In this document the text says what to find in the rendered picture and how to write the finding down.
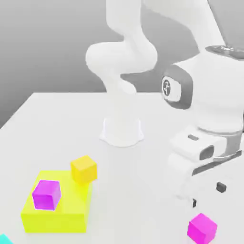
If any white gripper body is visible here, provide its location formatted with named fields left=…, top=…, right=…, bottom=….
left=167, top=150, right=244, bottom=201

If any small magenta cube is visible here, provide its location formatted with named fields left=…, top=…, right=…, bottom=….
left=186, top=213, right=218, bottom=244

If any small orange cube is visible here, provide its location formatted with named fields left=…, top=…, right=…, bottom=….
left=70, top=155, right=98, bottom=185

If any small purple cube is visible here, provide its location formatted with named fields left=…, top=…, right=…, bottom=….
left=31, top=180, right=62, bottom=212

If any small cyan cube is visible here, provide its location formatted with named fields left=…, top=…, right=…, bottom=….
left=0, top=233, right=14, bottom=244

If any large yellow box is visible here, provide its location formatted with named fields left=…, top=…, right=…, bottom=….
left=20, top=170, right=93, bottom=234

